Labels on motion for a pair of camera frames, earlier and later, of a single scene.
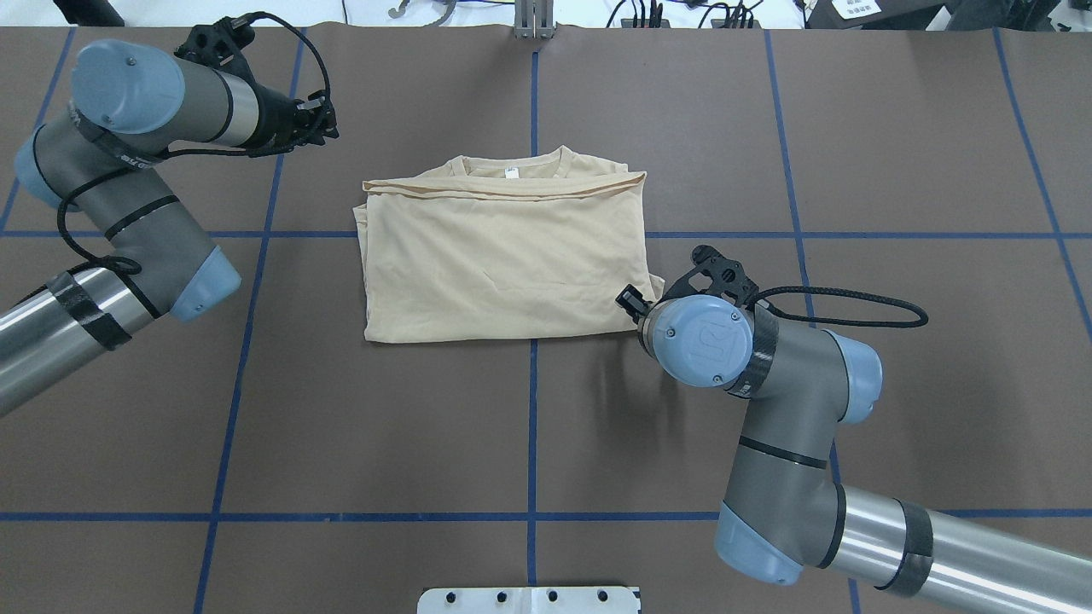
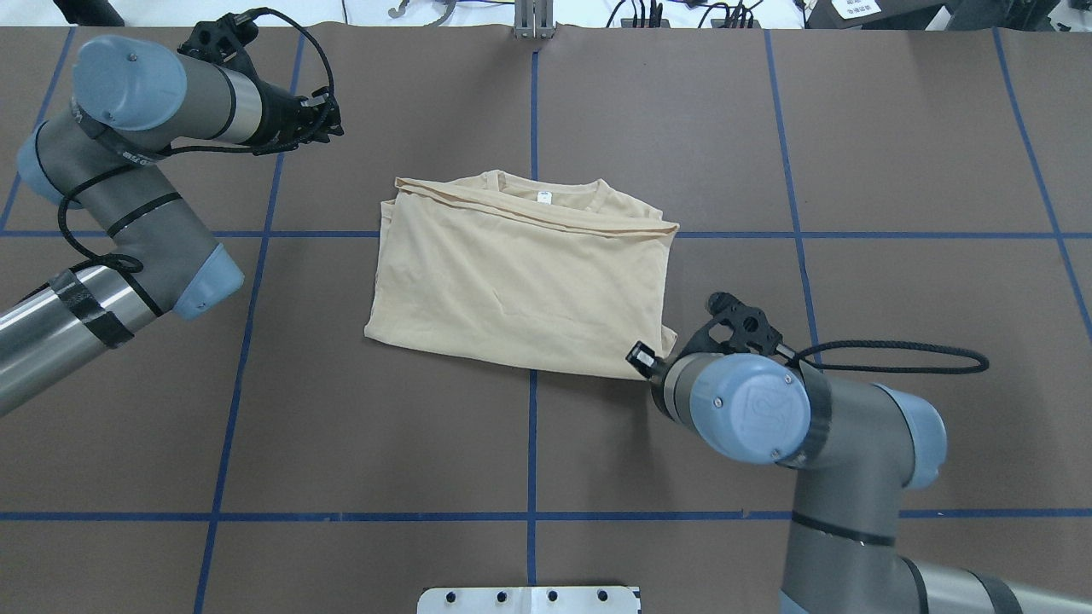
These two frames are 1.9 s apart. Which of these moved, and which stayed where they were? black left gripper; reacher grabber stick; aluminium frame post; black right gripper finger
Moved: black right gripper finger
Stayed: aluminium frame post; black left gripper; reacher grabber stick
